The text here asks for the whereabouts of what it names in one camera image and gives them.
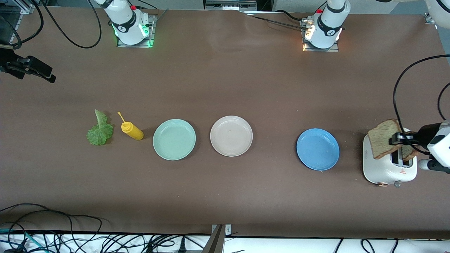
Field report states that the brown bread slice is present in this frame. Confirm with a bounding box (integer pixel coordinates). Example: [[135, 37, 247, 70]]
[[401, 132, 419, 161], [367, 119, 404, 160]]

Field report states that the green lettuce leaf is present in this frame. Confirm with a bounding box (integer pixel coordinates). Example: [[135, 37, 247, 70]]
[[86, 109, 114, 146]]

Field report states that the blue plate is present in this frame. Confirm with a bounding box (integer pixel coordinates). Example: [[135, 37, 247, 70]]
[[296, 128, 340, 171]]

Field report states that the mint green plate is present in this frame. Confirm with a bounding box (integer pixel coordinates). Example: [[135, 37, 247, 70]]
[[153, 119, 197, 161]]

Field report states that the beige plate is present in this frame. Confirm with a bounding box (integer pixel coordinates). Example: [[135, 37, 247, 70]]
[[210, 115, 253, 157]]

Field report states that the white toaster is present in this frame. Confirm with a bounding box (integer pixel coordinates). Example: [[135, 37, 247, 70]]
[[363, 126, 418, 188]]

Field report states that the yellow mustard squeeze bottle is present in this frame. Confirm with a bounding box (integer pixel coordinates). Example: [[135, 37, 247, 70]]
[[117, 111, 144, 141]]

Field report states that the thin metal rod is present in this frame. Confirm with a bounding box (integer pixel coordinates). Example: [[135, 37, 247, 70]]
[[151, 9, 169, 25]]

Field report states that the aluminium extrusion bar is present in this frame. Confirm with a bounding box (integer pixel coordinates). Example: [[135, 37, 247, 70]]
[[202, 225, 225, 253]]

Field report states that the teal cable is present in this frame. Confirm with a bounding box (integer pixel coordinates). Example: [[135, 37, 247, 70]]
[[0, 228, 39, 253]]

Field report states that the small metal bracket plate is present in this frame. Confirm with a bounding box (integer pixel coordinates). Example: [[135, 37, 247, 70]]
[[211, 224, 232, 236]]

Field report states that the metal frame bracket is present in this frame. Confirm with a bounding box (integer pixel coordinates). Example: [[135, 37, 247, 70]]
[[203, 0, 258, 12]]

